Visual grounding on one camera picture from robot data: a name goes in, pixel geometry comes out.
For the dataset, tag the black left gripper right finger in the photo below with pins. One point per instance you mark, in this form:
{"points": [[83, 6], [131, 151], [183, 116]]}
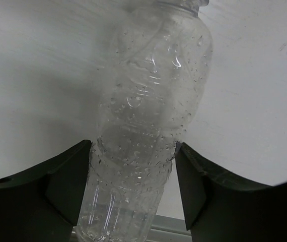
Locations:
{"points": [[220, 205]]}

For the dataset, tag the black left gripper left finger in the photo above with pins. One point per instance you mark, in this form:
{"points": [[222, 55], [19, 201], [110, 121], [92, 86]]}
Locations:
{"points": [[43, 202]]}

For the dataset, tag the clear unlabelled water bottle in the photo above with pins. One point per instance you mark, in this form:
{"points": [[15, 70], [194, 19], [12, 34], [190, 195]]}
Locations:
{"points": [[158, 65]]}

